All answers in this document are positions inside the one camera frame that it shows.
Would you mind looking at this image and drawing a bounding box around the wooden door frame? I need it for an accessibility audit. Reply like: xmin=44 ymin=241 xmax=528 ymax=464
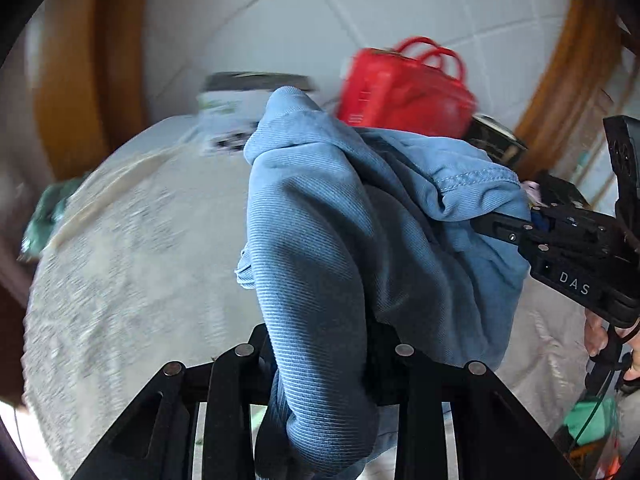
xmin=32 ymin=0 xmax=156 ymax=181
xmin=515 ymin=0 xmax=626 ymax=181

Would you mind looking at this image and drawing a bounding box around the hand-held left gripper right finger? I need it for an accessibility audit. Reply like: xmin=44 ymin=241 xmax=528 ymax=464
xmin=372 ymin=325 xmax=583 ymax=480

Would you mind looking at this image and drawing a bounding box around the green plastic item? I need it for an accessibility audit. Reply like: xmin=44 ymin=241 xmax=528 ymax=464
xmin=565 ymin=397 xmax=621 ymax=450

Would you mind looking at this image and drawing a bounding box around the light blue drawstring garment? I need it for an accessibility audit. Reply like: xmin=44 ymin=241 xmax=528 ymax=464
xmin=235 ymin=86 xmax=533 ymax=480

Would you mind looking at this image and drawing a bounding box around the dark round tin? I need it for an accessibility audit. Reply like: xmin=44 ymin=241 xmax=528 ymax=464
xmin=465 ymin=114 xmax=528 ymax=168

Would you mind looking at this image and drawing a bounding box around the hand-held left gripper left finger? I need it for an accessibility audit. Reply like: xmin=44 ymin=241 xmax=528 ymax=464
xmin=72 ymin=324 xmax=273 ymax=480

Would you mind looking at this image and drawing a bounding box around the green crumpled bag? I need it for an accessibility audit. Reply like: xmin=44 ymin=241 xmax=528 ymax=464
xmin=22 ymin=175 xmax=93 ymax=261

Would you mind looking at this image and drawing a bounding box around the white lace tablecloth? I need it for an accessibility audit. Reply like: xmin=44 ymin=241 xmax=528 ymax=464
xmin=22 ymin=115 xmax=601 ymax=480

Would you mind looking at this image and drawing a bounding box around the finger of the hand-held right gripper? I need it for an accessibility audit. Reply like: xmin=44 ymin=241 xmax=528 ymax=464
xmin=470 ymin=210 xmax=536 ymax=257

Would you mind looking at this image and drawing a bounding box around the red handbag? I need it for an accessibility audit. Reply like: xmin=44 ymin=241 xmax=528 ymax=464
xmin=336 ymin=36 xmax=478 ymax=140

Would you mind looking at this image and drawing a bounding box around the white printed box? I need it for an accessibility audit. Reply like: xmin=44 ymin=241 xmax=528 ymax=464
xmin=196 ymin=72 xmax=317 ymax=156

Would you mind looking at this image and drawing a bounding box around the person's right hand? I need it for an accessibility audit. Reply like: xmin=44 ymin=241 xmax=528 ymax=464
xmin=584 ymin=309 xmax=640 ymax=381

